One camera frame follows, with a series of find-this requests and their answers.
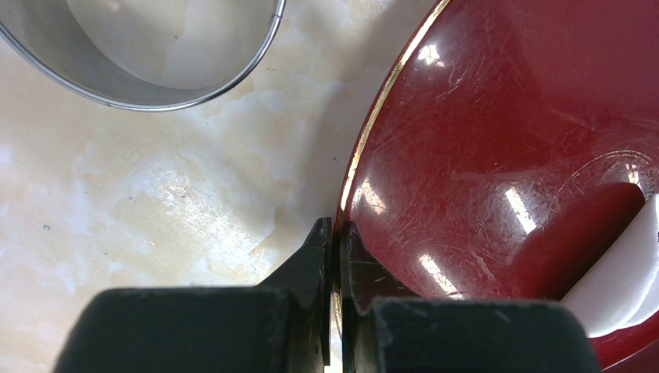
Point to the metal ring cutter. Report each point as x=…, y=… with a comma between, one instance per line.
x=150, y=56

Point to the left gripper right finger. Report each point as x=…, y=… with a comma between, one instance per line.
x=385, y=327

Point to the white dough ball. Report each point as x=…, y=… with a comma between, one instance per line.
x=621, y=289

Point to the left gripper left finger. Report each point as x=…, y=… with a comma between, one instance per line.
x=281, y=324

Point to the round red tray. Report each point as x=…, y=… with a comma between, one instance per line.
x=511, y=144

